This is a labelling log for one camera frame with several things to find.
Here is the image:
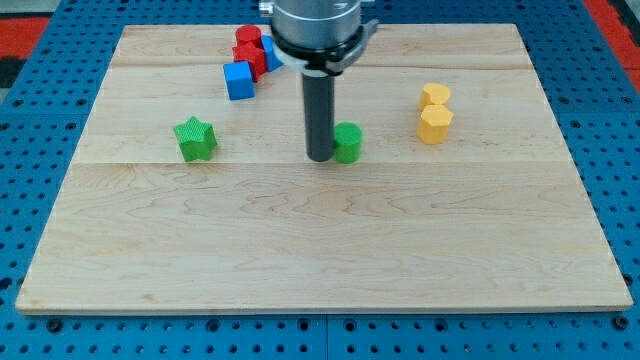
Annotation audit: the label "blue cube block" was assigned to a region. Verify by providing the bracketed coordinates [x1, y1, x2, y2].
[223, 61, 255, 101]

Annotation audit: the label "green cylinder block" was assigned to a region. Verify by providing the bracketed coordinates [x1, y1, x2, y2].
[334, 122, 363, 164]

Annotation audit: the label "light wooden board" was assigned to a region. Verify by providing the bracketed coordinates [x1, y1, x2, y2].
[16, 24, 633, 315]

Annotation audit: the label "red star block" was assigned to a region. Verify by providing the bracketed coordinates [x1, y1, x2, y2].
[232, 42, 267, 83]

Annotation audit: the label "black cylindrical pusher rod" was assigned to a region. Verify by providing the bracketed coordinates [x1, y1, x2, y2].
[302, 74, 335, 162]

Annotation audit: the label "yellow hexagon block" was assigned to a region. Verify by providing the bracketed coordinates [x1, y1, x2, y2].
[416, 105, 454, 145]

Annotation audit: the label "blue block behind arm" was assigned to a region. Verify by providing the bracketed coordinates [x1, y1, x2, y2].
[261, 35, 283, 72]

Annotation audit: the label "green star block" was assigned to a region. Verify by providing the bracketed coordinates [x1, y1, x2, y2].
[173, 116, 218, 162]

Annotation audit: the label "red cylinder block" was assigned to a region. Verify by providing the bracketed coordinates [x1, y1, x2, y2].
[235, 24, 263, 49]

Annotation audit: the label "yellow cylinder block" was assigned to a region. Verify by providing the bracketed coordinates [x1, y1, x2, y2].
[418, 83, 451, 111]

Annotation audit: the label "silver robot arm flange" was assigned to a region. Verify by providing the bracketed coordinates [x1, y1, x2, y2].
[258, 0, 379, 77]

